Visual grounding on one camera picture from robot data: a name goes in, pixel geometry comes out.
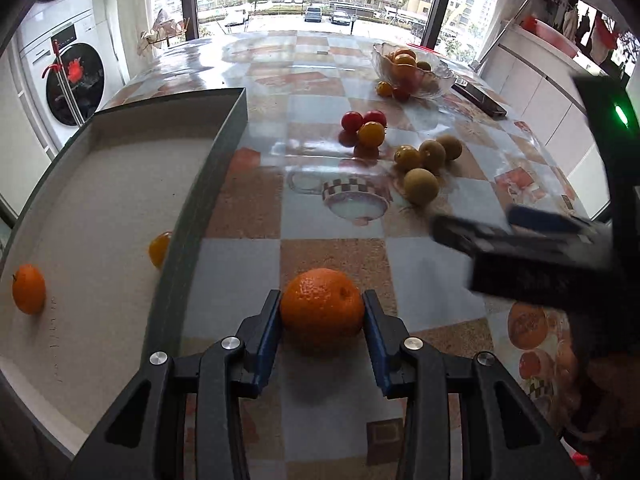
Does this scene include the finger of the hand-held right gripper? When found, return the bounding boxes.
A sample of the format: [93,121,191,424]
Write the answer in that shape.
[431,214,608,266]
[507,204,608,236]

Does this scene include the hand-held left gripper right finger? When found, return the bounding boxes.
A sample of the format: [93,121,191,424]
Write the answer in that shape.
[361,289,583,480]

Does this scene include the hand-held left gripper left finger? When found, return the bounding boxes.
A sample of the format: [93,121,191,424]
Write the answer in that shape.
[70,289,283,480]

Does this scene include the large orange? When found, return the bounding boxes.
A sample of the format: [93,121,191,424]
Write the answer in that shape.
[280,268,366,351]

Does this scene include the yellow-green round fruit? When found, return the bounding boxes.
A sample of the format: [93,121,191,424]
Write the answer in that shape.
[419,139,447,171]
[403,167,440,206]
[436,133,463,162]

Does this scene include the orange-yellow cherry tomato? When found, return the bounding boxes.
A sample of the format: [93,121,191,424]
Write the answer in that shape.
[357,121,386,148]

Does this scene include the grey tray with white lining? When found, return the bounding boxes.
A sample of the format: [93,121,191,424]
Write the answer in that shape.
[0,87,249,466]

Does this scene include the white cabinet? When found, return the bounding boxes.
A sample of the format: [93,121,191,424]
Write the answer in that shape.
[480,25,616,221]

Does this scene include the black remote control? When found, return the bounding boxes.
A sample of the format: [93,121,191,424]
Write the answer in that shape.
[452,80,507,118]

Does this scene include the hanging clothes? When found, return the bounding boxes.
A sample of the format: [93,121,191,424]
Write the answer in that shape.
[542,0,640,76]

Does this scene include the red plastic basin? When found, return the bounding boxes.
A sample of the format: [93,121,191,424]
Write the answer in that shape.
[520,16,583,58]

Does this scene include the clear glass fruit bowl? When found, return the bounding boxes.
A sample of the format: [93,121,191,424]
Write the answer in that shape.
[372,42,456,100]

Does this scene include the orange in glass bowl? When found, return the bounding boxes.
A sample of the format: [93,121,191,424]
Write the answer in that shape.
[391,49,420,86]

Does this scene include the small orange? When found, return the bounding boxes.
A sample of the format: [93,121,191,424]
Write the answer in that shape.
[12,264,47,316]

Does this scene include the white pole with red hook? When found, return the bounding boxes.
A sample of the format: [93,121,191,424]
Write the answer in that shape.
[42,40,87,126]

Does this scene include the white front-load washing machine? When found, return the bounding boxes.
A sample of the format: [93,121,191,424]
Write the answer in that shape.
[17,10,126,151]

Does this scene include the wire rack with beige cloth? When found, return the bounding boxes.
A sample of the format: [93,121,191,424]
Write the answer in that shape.
[137,9,191,61]

